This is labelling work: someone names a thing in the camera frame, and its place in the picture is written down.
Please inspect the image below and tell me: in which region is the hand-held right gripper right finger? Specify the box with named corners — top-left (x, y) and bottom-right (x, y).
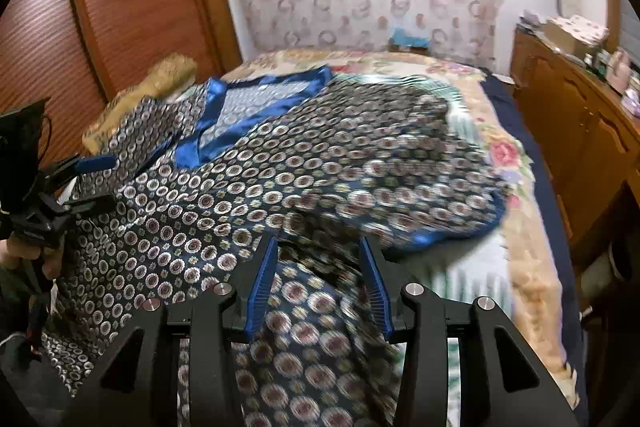
top-left (358, 237), bottom-right (576, 427)

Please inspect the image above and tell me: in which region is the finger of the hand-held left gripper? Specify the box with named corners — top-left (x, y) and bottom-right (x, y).
top-left (42, 155), bottom-right (119, 188)
top-left (35, 194), bottom-right (118, 230)

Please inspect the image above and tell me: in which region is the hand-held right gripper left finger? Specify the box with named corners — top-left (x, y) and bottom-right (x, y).
top-left (52, 234), bottom-right (281, 427)

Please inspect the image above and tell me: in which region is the circle-patterned blue-trimmed garment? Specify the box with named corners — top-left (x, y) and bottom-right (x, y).
top-left (42, 67), bottom-right (511, 427)

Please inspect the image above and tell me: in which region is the person's left hand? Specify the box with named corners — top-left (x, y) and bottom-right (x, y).
top-left (0, 234), bottom-right (65, 283)

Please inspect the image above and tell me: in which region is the golden patterned pillow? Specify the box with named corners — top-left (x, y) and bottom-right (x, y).
top-left (82, 54), bottom-right (201, 152)

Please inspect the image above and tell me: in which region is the floral blanket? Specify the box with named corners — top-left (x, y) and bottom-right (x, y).
top-left (222, 48), bottom-right (583, 408)

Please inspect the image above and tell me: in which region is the navy bed sheet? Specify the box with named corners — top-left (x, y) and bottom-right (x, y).
top-left (482, 69), bottom-right (591, 427)

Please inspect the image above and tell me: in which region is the blue box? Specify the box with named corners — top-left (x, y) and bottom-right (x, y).
top-left (390, 27), bottom-right (431, 52)

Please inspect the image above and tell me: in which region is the wooden sideboard cabinet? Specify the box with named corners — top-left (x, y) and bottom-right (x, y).
top-left (510, 29), bottom-right (640, 268)

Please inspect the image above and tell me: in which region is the small purple bag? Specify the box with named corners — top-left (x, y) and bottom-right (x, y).
top-left (517, 9), bottom-right (546, 34)

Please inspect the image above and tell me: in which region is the cardboard box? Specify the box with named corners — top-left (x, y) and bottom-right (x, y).
top-left (542, 19), bottom-right (601, 58)

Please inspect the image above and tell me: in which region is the pink kettle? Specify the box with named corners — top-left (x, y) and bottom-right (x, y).
top-left (607, 49), bottom-right (633, 90)

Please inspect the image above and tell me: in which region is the floral cloth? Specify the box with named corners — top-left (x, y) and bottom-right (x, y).
top-left (555, 14), bottom-right (611, 48)

